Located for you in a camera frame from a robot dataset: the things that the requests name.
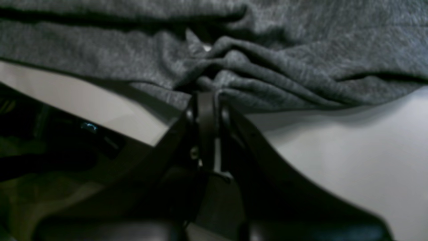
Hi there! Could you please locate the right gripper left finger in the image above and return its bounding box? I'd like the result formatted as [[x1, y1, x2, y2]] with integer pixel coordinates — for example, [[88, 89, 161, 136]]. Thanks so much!
[[33, 92, 216, 241]]

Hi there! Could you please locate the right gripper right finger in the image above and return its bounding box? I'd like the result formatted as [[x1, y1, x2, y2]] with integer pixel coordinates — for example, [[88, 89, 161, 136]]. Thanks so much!
[[219, 100, 394, 241]]

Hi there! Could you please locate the grey long-sleeve t-shirt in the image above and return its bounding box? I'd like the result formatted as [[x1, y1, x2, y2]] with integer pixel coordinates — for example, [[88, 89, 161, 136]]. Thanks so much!
[[1, 0, 427, 111]]

